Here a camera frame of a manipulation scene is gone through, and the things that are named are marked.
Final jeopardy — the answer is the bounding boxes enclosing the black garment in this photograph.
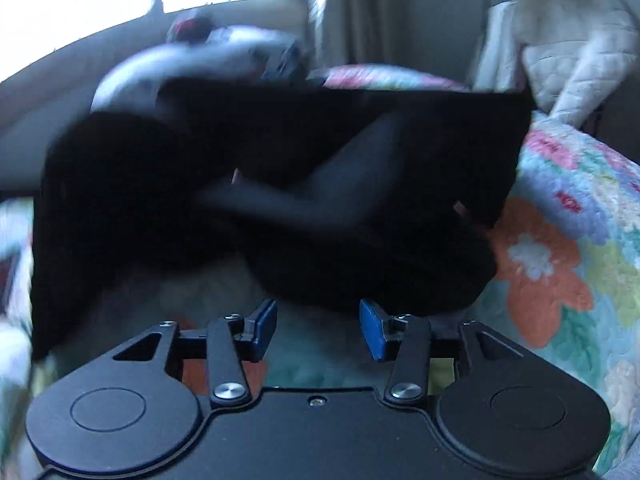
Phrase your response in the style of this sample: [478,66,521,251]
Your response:
[30,78,532,359]

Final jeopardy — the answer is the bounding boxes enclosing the floral quilt bedspread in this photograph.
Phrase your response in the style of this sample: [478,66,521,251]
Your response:
[0,63,640,476]

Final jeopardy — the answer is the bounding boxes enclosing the white patterned pillow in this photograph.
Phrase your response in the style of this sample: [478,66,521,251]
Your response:
[91,25,310,110]

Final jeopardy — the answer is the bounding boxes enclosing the beige curtain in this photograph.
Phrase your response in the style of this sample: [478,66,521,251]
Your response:
[308,0,420,68]

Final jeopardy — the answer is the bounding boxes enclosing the grey plush toy red bow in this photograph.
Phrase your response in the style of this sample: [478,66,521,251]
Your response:
[166,10,216,44]

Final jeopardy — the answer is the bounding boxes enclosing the white quilted jacket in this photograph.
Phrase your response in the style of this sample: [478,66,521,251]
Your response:
[471,0,639,128]

